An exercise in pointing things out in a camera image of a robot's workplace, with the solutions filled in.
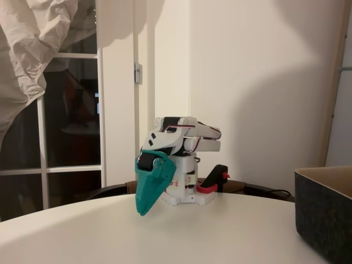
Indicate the teal gripper black servo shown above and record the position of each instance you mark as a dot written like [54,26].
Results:
[147,179]

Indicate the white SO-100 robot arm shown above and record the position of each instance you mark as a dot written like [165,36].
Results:
[165,140]

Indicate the dark grey felt basket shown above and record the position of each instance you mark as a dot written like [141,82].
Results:
[324,220]

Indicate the dark brown chair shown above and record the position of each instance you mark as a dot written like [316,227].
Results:
[130,187]

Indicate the black clamp with red pad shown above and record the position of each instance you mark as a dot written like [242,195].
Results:
[220,173]

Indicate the white glazed door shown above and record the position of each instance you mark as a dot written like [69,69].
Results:
[100,123]

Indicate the metal door hinge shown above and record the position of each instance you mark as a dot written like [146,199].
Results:
[138,72]

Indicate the beige crumpled curtain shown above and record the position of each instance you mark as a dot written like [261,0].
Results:
[22,55]

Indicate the metal shelf cross brace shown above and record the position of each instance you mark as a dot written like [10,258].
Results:
[346,68]

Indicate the white door frame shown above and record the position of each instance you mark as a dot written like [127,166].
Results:
[143,110]

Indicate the light wooden shelf post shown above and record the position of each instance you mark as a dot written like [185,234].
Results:
[331,96]

